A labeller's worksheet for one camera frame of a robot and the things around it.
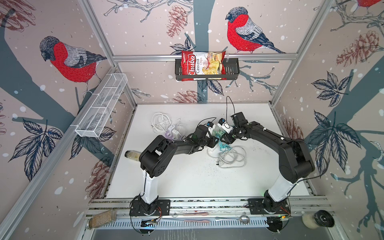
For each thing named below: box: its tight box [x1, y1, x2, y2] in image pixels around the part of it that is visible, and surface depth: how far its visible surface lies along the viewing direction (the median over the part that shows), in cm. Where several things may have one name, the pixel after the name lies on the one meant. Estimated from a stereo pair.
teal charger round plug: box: [219, 140, 232, 151], surface depth 94 cm
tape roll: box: [302, 210, 335, 230], surface depth 63 cm
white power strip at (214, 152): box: [207, 143, 222, 158], surface depth 95 cm
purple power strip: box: [165, 130, 173, 140], surface depth 100 cm
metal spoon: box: [215, 215, 250, 224], surface depth 71 cm
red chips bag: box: [181, 50, 227, 82], surface depth 90 cm
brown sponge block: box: [89, 209, 117, 230], surface depth 68 cm
